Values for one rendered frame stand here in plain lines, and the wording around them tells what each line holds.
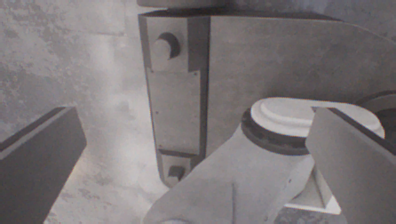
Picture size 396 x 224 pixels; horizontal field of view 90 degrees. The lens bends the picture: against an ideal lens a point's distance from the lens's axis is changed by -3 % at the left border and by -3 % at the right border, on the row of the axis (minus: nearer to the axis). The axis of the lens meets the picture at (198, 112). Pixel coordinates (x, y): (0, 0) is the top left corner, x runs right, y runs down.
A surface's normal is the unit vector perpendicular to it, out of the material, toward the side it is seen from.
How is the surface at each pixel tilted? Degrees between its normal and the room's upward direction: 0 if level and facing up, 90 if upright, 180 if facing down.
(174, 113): 0
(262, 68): 0
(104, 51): 0
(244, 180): 90
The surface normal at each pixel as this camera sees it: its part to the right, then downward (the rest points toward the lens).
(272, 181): 0.00, -0.86
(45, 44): -0.19, 0.50
